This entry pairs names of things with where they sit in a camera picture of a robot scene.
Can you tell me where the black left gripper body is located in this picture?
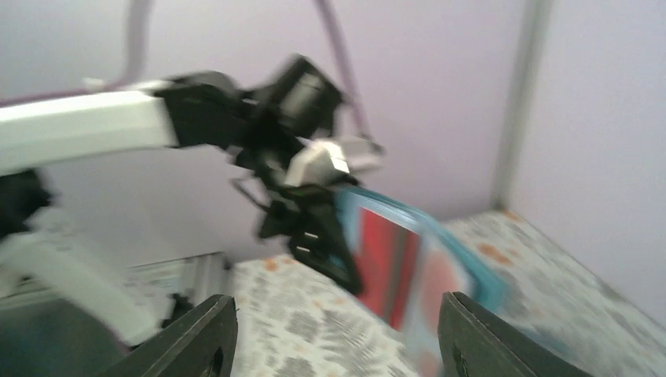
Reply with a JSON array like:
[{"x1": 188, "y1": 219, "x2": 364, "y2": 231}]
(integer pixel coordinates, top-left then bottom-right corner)
[{"x1": 234, "y1": 140, "x2": 359, "y2": 239}]

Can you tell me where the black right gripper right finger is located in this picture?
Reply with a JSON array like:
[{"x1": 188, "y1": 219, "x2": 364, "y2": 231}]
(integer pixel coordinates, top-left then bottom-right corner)
[{"x1": 438, "y1": 292, "x2": 589, "y2": 377}]

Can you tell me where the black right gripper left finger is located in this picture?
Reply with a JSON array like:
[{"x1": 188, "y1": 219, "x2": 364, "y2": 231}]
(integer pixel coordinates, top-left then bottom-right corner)
[{"x1": 101, "y1": 295, "x2": 238, "y2": 377}]

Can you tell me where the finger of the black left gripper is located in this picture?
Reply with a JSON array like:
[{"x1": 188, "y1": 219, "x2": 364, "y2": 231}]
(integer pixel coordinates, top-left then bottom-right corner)
[{"x1": 288, "y1": 202, "x2": 363, "y2": 295}]

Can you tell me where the white card with red circle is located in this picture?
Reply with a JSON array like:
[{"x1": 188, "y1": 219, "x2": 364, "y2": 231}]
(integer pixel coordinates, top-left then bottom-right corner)
[{"x1": 402, "y1": 246, "x2": 475, "y2": 376}]

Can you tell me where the blue card holder wallet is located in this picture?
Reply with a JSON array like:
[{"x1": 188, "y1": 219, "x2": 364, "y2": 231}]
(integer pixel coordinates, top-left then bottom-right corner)
[{"x1": 335, "y1": 188, "x2": 579, "y2": 376}]

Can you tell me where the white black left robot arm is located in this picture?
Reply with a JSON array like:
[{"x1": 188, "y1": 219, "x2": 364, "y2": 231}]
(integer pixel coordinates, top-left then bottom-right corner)
[{"x1": 1, "y1": 54, "x2": 363, "y2": 346}]

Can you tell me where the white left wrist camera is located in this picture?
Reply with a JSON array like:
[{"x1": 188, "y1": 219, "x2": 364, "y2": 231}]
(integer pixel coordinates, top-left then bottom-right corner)
[{"x1": 284, "y1": 136, "x2": 384, "y2": 187}]

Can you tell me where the aluminium rail base frame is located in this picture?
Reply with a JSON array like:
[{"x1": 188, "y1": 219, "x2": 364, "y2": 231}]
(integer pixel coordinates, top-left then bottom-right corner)
[{"x1": 1, "y1": 252, "x2": 232, "y2": 311}]

